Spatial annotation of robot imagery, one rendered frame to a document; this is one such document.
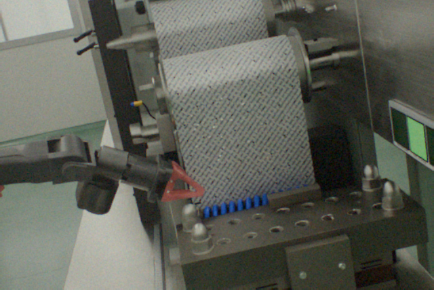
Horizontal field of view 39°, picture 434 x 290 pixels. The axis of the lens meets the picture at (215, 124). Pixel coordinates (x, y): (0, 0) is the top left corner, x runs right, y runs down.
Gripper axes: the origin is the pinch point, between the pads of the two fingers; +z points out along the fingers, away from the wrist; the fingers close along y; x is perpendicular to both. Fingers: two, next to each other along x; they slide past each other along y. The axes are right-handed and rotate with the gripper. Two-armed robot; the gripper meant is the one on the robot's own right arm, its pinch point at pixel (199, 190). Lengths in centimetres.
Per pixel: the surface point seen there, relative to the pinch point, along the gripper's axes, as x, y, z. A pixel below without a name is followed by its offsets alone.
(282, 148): 12.7, 0.2, 11.8
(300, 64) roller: 28.2, -0.4, 9.5
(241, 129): 13.5, 0.2, 3.2
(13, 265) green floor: -149, -234, -42
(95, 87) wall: -94, -556, -35
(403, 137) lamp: 24.5, 25.0, 20.6
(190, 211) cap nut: -1.6, 8.2, -1.8
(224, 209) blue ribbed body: -0.8, 3.5, 4.9
